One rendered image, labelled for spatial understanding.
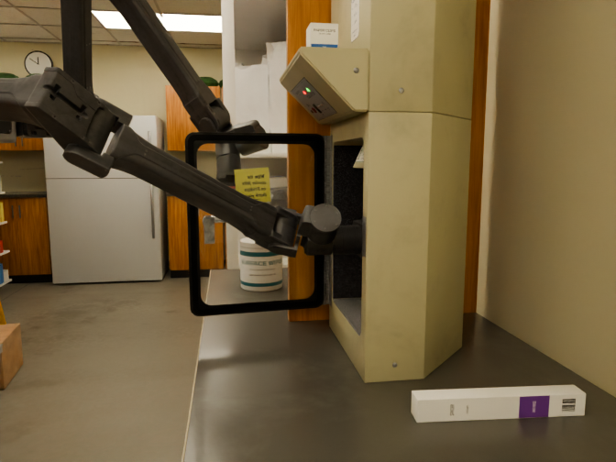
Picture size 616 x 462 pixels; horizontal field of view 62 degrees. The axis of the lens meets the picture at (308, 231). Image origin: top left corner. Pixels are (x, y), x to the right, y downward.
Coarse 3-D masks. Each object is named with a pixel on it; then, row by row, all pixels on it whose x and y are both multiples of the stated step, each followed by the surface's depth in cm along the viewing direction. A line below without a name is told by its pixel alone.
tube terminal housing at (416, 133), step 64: (384, 0) 82; (448, 0) 88; (384, 64) 84; (448, 64) 90; (384, 128) 85; (448, 128) 92; (384, 192) 87; (448, 192) 95; (384, 256) 88; (448, 256) 98; (384, 320) 90; (448, 320) 100
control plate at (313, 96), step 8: (304, 80) 92; (296, 88) 103; (304, 88) 98; (312, 88) 93; (296, 96) 110; (304, 96) 103; (312, 96) 98; (320, 96) 93; (304, 104) 110; (312, 104) 104; (328, 104) 93; (328, 112) 98; (336, 112) 93
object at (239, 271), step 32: (224, 160) 110; (256, 160) 111; (288, 160) 113; (256, 192) 112; (288, 192) 114; (224, 224) 111; (224, 256) 112; (256, 256) 114; (224, 288) 113; (256, 288) 115; (288, 288) 117
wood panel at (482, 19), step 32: (288, 0) 115; (320, 0) 116; (480, 0) 122; (288, 32) 116; (480, 32) 123; (288, 64) 117; (480, 64) 124; (288, 96) 118; (480, 96) 125; (288, 128) 119; (320, 128) 120; (480, 128) 127; (480, 160) 128; (480, 192) 129
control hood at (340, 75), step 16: (304, 48) 82; (320, 48) 82; (336, 48) 82; (304, 64) 85; (320, 64) 82; (336, 64) 82; (352, 64) 83; (368, 64) 84; (288, 80) 104; (320, 80) 85; (336, 80) 83; (352, 80) 83; (336, 96) 85; (352, 96) 84; (352, 112) 86
